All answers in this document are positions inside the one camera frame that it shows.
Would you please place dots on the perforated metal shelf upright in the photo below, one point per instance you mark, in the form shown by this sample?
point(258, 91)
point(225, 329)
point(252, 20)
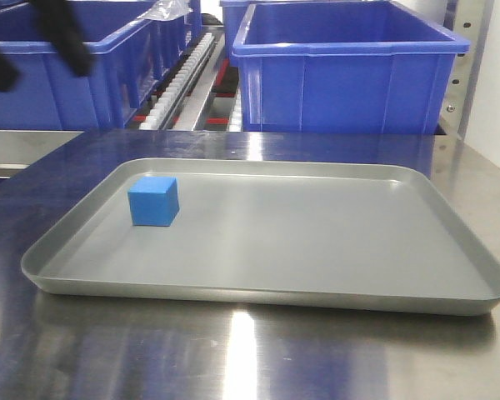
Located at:
point(470, 19)

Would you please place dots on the blue plastic bin left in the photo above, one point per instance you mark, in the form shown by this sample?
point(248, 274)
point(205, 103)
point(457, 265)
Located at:
point(131, 56)

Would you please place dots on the blue plastic bin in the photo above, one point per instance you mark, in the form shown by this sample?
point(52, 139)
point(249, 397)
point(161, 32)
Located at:
point(131, 56)
point(342, 67)

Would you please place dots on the clear plastic bag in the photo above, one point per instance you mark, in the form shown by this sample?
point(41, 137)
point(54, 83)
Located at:
point(167, 10)

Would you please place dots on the blue bin rear right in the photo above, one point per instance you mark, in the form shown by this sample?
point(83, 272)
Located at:
point(233, 13)

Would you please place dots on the blue foam cube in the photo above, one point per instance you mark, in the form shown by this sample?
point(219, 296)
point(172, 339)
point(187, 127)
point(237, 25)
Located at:
point(153, 201)

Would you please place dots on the blue plastic bin right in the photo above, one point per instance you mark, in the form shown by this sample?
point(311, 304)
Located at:
point(342, 67)

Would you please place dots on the grey metal tray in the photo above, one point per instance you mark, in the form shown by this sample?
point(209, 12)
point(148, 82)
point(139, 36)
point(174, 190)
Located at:
point(334, 235)

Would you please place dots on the white roller conveyor rail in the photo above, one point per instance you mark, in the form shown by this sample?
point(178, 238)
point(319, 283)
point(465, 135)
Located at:
point(167, 104)

